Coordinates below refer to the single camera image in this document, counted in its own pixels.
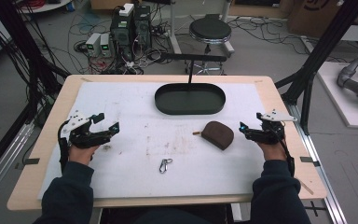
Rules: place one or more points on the person's lap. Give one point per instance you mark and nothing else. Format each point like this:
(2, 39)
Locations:
(174, 217)

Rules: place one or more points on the black computer tower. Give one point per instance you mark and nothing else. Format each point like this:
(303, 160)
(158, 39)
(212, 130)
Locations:
(142, 28)
(122, 34)

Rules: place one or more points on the white box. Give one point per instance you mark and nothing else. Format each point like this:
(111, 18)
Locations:
(126, 9)

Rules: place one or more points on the brown leather pouch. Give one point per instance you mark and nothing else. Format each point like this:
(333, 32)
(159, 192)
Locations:
(218, 134)

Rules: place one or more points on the grey power supply unit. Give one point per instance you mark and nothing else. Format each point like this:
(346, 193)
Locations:
(93, 43)
(105, 45)

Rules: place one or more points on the silver carabiner clip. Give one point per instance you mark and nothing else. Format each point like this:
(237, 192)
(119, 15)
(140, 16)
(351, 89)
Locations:
(164, 165)

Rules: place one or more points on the black round stool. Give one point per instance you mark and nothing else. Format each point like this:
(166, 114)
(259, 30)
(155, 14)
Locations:
(210, 30)

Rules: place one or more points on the wooden table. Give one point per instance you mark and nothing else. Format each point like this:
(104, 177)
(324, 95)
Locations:
(292, 174)

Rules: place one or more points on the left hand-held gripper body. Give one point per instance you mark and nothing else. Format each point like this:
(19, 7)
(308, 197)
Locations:
(80, 137)

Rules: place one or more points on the white floor board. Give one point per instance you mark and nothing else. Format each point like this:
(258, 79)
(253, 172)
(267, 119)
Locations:
(338, 96)

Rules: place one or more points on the white table leg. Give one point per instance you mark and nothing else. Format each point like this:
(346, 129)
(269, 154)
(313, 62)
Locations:
(173, 28)

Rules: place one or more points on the black tape strip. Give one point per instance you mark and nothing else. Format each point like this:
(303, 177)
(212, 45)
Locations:
(309, 160)
(31, 161)

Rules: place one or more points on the person's left hand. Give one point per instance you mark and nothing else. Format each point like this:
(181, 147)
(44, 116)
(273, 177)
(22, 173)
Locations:
(80, 155)

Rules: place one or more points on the black oval tray with stand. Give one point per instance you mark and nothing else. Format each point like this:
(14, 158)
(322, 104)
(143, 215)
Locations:
(189, 99)

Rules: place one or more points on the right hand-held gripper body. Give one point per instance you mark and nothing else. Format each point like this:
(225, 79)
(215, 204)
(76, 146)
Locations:
(270, 133)

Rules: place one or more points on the white table mat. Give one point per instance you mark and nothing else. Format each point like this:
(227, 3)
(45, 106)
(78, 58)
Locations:
(155, 174)

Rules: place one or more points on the aluminium rail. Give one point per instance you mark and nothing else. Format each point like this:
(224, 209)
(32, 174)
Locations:
(329, 193)
(3, 165)

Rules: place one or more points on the person's right hand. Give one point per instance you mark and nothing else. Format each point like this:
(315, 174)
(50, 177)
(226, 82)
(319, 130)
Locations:
(274, 152)

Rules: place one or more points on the cardboard box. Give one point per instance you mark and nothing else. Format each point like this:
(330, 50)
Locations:
(317, 15)

